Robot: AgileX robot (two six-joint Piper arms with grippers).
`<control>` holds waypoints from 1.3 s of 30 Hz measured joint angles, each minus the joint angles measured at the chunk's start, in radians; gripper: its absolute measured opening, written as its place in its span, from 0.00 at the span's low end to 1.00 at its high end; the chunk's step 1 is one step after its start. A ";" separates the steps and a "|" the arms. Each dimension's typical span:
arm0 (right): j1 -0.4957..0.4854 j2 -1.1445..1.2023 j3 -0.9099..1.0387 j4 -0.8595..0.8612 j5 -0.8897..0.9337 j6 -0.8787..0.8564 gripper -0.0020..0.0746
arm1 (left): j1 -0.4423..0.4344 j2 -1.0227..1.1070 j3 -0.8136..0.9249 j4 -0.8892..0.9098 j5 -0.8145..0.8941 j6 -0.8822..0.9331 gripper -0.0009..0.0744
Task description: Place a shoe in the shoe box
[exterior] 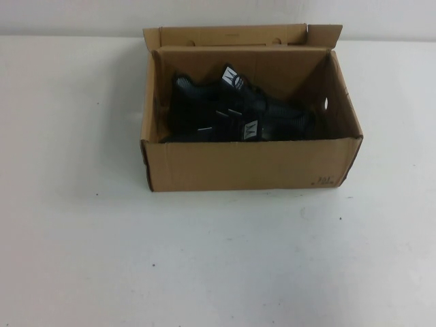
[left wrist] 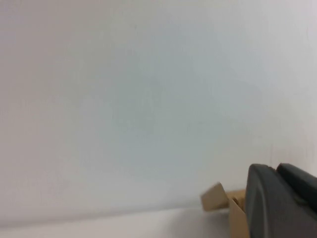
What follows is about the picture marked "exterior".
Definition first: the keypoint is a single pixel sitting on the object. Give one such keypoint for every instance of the brown cardboard shoe box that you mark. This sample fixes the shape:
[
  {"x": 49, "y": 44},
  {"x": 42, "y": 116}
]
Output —
[{"x": 238, "y": 167}]

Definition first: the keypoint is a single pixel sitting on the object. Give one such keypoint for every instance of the black knit sneaker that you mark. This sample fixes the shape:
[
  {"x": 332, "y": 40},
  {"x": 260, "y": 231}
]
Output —
[
  {"x": 225, "y": 131},
  {"x": 204, "y": 92}
]

